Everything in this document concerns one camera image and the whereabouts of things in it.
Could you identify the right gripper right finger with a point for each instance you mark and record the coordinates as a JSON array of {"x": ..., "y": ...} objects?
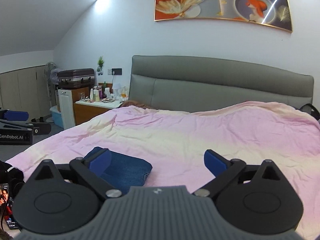
[{"x": 256, "y": 199}]

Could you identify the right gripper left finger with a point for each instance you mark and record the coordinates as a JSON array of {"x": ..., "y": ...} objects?
[{"x": 60, "y": 198}]

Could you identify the blue denim jeans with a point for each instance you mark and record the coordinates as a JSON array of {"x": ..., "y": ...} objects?
[{"x": 119, "y": 170}]

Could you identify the beige wardrobe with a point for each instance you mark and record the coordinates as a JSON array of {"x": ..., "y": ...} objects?
[{"x": 26, "y": 90}]

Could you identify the blue plastic bin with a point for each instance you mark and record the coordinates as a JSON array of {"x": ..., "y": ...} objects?
[{"x": 56, "y": 116}]

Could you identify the smartphone with lit screen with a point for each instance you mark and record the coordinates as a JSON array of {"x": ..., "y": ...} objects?
[{"x": 6, "y": 209}]

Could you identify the white narrow cabinet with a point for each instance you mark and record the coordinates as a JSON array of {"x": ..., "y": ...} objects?
[{"x": 66, "y": 108}]

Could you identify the standing electric fan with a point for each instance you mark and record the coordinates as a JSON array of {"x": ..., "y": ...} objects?
[{"x": 50, "y": 74}]

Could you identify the wooden left nightstand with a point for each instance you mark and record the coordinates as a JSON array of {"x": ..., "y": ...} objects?
[{"x": 85, "y": 111}]

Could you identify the dark brown suitcase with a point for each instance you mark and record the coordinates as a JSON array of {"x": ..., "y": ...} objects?
[{"x": 76, "y": 78}]

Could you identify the pink cream duvet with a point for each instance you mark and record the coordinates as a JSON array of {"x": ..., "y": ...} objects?
[{"x": 174, "y": 143}]

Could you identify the small green potted plant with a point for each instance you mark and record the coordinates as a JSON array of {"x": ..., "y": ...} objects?
[{"x": 100, "y": 65}]

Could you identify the white table lamp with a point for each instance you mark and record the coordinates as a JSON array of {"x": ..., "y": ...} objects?
[{"x": 115, "y": 88}]

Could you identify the brown pillow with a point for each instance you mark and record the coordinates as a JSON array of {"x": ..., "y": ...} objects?
[{"x": 135, "y": 103}]

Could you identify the grey upholstered headboard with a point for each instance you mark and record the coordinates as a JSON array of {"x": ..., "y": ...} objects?
[{"x": 195, "y": 84}]

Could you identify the black bag handle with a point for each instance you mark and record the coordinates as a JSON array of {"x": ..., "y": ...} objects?
[{"x": 310, "y": 109}]

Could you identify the black wall socket panel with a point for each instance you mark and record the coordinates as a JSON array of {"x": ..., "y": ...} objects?
[{"x": 116, "y": 71}]

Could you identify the orange grey wall painting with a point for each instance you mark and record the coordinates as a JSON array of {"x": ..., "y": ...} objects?
[{"x": 271, "y": 13}]

